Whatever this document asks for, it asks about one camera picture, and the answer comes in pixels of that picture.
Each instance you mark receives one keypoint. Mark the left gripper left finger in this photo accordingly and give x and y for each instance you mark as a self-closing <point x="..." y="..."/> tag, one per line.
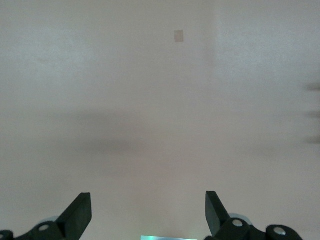
<point x="75" y="217"/>

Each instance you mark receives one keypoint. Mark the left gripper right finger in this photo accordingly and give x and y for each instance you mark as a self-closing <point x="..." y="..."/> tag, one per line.
<point x="216" y="217"/>

